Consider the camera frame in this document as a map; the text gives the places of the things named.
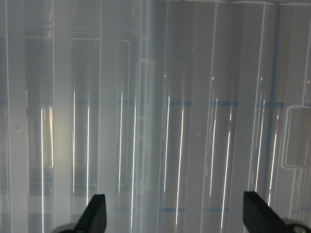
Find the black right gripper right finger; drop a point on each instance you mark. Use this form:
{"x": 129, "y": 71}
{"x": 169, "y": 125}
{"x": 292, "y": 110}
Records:
{"x": 258, "y": 217}

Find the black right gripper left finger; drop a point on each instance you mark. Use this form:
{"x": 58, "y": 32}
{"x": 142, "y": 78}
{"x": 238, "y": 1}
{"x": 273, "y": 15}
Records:
{"x": 93, "y": 219}

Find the clear plastic storage box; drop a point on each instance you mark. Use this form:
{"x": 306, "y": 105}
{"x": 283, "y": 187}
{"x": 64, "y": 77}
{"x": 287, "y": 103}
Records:
{"x": 171, "y": 108}

